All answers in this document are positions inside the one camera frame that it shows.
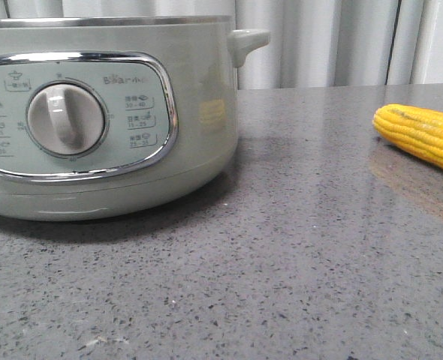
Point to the yellow corn cob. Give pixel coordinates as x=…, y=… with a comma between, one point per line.
x=415, y=130

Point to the pale green electric pot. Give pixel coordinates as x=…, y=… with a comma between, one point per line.
x=168, y=90

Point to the beige pot dial knob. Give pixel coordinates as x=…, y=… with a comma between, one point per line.
x=65, y=119

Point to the grey curtain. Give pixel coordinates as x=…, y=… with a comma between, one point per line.
x=313, y=43

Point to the white door frame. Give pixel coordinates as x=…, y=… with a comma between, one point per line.
x=428, y=58

